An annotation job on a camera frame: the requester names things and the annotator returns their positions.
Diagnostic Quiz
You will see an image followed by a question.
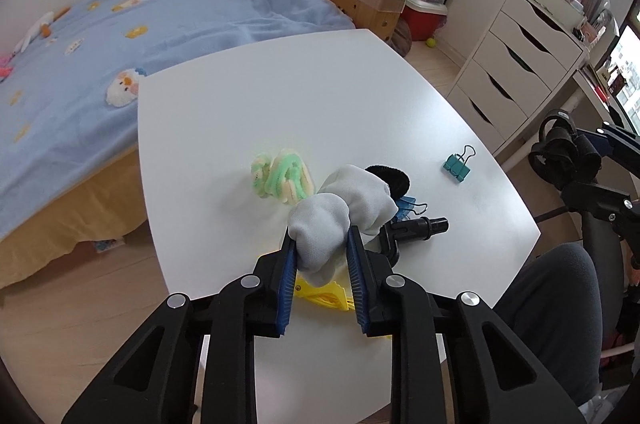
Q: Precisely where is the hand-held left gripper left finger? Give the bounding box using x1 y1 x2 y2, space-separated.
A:
60 228 300 424

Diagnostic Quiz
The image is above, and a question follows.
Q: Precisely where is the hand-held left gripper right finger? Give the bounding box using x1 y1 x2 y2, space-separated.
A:
346 226 586 424

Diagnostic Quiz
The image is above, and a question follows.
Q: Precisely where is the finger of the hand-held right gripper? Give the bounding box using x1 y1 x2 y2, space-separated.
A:
560 181 640 235
580 128 640 157

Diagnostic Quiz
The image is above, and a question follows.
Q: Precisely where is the grey cloth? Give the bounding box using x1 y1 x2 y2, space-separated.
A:
287 164 398 287

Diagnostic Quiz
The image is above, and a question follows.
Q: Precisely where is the blue binder clip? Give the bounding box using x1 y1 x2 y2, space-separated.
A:
395 195 430 222

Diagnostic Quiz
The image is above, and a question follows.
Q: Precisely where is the yellow plastic clip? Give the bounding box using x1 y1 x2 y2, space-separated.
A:
292 276 396 340

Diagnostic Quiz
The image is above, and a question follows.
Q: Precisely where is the black plastic tube part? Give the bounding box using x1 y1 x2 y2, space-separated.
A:
367 216 450 267

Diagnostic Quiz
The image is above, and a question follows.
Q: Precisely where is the black fuzzy pad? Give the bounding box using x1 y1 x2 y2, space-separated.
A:
364 164 412 199

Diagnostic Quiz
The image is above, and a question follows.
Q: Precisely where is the person's left leg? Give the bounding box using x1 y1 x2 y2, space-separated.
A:
495 244 606 405

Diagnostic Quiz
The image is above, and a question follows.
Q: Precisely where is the white drawer unit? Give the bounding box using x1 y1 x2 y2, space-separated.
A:
447 0 588 155

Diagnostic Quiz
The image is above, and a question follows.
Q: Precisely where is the teal binder clip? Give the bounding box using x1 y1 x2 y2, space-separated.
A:
442 145 477 185

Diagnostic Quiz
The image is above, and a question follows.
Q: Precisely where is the red cooler box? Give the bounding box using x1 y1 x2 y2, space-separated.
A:
401 0 449 42

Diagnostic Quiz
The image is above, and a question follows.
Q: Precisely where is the yellow bed skirt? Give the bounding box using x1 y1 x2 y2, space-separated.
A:
0 149 151 289

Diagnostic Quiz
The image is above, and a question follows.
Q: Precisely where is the blue printed blanket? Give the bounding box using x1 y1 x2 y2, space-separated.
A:
0 0 356 239

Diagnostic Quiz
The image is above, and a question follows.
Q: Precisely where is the white goose plush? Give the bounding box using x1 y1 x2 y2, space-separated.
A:
12 6 71 54

